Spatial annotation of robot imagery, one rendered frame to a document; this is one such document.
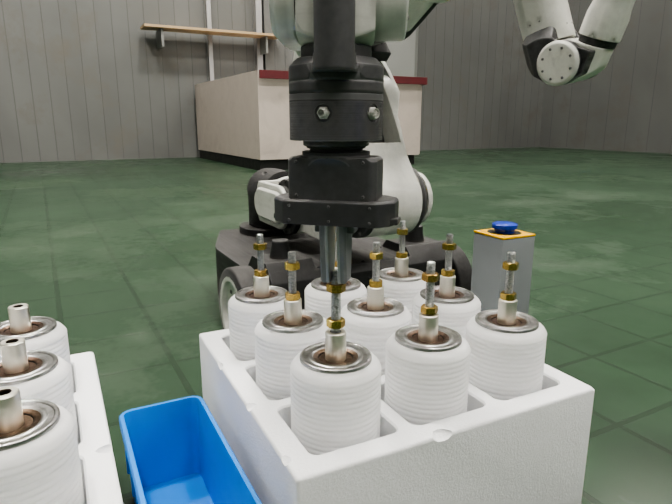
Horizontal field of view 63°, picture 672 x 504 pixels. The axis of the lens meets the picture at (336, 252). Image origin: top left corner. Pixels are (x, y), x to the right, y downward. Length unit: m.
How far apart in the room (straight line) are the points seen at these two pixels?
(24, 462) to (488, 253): 0.70
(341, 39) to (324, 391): 0.32
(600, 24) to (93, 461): 0.99
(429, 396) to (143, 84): 7.63
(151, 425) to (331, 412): 0.33
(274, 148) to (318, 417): 5.27
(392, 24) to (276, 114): 5.28
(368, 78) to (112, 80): 7.57
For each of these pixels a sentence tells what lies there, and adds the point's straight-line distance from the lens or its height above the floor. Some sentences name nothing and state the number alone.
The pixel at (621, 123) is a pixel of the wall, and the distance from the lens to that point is 10.89.
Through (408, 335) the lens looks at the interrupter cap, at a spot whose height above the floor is 0.25.
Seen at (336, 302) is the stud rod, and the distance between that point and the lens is 0.55.
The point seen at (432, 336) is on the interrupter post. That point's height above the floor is 0.26.
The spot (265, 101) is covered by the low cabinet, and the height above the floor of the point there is 0.69.
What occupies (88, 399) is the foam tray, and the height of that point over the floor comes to 0.18.
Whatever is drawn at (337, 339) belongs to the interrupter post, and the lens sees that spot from 0.56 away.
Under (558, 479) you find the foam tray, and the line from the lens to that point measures 0.76.
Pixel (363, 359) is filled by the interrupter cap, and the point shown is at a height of 0.25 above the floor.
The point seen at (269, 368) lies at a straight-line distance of 0.66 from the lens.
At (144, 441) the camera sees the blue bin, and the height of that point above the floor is 0.07.
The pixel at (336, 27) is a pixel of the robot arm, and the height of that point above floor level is 0.56.
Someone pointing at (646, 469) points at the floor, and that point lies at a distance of 0.96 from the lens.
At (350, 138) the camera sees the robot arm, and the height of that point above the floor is 0.48.
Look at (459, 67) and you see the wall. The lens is 10.48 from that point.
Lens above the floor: 0.49
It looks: 13 degrees down
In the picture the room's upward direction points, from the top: straight up
